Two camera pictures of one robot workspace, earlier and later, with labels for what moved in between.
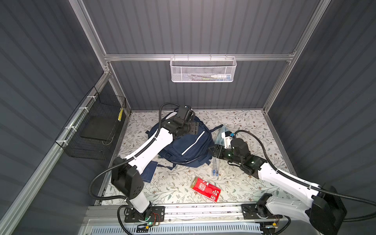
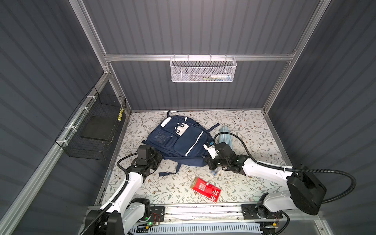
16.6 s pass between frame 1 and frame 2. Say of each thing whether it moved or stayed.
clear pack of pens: stayed
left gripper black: moved
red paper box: stayed
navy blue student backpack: stayed
